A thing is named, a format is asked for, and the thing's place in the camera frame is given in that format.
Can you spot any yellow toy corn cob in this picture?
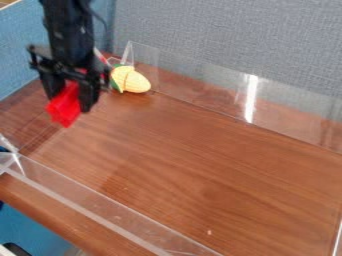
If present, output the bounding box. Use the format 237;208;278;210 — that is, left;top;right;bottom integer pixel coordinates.
109;64;151;93

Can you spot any red plastic block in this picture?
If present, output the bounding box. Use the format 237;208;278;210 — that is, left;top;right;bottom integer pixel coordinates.
45;75;99;128

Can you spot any clear acrylic back barrier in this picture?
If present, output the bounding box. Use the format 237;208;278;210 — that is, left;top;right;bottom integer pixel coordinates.
101;41;342;154

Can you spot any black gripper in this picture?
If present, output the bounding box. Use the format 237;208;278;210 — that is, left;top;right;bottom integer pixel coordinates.
26;45;112;113

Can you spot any clear acrylic barrier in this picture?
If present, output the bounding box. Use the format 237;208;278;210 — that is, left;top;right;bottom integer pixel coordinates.
0;133;221;256
101;41;342;154

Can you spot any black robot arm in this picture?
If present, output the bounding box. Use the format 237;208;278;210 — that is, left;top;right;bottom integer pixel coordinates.
26;0;109;113

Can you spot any clear acrylic front barrier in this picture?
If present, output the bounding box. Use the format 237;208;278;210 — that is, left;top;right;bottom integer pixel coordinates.
0;133;221;256

